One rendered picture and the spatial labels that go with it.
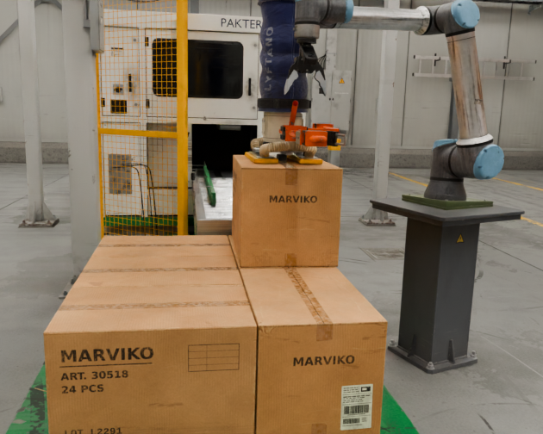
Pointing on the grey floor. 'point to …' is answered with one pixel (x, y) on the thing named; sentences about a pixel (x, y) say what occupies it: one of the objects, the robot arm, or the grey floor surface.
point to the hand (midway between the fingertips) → (305, 96)
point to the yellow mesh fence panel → (157, 116)
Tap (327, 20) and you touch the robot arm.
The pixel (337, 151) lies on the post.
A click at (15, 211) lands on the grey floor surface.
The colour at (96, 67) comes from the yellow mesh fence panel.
